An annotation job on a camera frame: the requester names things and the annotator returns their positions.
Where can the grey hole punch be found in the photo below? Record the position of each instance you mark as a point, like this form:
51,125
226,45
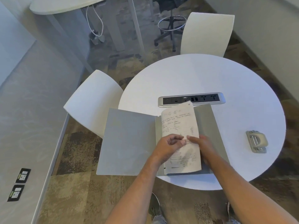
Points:
256,141

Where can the black office chair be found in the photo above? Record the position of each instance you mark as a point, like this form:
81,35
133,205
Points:
171,23

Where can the grey open folder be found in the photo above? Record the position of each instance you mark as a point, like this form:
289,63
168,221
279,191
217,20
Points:
128,142

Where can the silver table power outlet strip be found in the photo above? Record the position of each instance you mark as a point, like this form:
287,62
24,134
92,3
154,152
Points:
191,99

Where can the person's left fingers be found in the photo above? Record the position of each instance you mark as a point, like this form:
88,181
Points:
177,140

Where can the handwritten paper sheets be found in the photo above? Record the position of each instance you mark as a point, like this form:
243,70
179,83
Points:
178,121

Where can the person's left shoe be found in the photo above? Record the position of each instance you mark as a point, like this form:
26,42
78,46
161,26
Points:
157,211

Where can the white desk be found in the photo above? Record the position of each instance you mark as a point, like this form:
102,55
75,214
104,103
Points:
65,4

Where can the person's right hand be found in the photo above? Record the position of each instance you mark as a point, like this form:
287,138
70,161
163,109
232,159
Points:
205,149

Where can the person's right forearm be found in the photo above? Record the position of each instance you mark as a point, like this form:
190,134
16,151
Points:
243,191

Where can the person's right fingers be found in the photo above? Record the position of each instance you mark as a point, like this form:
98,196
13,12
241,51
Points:
193,139

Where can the white chair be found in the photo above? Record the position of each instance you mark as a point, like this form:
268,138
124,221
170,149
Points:
93,100
205,32

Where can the black wall outlet plate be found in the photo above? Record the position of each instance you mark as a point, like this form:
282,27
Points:
15,193
23,176

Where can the person's left forearm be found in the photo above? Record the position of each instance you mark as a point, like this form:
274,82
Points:
137,191

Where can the person's left hand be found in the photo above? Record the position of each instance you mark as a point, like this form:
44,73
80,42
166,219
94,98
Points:
164,149

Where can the grey floor power box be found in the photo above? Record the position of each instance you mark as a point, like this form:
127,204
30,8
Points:
98,39

